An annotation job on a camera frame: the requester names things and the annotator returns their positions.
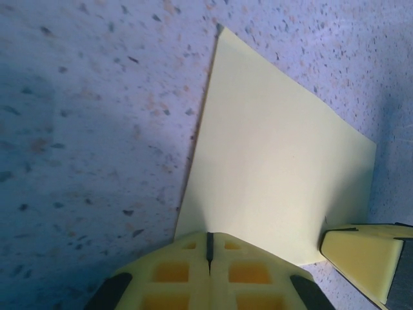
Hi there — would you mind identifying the yellow cloth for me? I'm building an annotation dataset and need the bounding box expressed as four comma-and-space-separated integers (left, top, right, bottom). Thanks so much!
173, 26, 378, 267

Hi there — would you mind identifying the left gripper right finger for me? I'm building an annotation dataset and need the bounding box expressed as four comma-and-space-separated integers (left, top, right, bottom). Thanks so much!
208, 231, 336, 310

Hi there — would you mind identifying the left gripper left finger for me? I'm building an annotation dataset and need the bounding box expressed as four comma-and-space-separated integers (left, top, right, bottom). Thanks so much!
85, 231, 211, 310

